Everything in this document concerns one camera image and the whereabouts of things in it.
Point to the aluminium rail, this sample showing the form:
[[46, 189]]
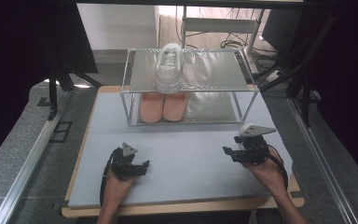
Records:
[[31, 161], [320, 161]]

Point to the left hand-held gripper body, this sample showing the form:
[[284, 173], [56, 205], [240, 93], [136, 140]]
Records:
[[122, 165]]

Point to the light grey table mat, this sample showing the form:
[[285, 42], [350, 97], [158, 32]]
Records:
[[183, 168]]

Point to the metal two-tier shoe rack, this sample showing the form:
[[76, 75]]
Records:
[[211, 71]]

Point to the dark curtain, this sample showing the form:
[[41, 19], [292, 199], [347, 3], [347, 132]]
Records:
[[18, 62], [351, 77]]

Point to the black metal stand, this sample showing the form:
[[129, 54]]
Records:
[[59, 81], [298, 77]]

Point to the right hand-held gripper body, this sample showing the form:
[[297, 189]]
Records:
[[254, 149]]

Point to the white sneaker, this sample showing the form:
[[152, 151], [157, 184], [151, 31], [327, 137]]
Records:
[[168, 70], [287, 165]]

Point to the pink slipper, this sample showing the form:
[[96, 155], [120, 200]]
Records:
[[151, 107], [174, 106]]

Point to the white metal desk frame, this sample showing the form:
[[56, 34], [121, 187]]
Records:
[[220, 26]]

